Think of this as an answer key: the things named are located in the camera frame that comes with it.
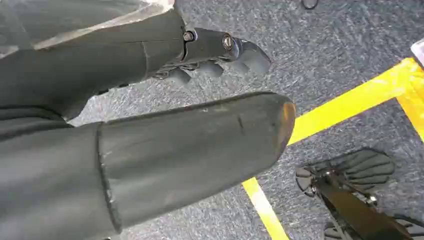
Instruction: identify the black robot leg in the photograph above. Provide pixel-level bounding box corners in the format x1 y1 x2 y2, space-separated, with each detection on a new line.
313 177 415 240

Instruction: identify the pale grey box corner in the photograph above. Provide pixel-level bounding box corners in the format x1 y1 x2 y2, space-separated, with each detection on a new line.
410 38 424 70

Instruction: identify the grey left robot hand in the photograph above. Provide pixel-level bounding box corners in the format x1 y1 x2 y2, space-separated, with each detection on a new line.
0 0 297 240

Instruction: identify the yellow floor tape strip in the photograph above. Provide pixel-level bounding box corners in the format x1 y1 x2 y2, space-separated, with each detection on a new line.
287 57 419 147
241 177 291 240
396 64 424 143

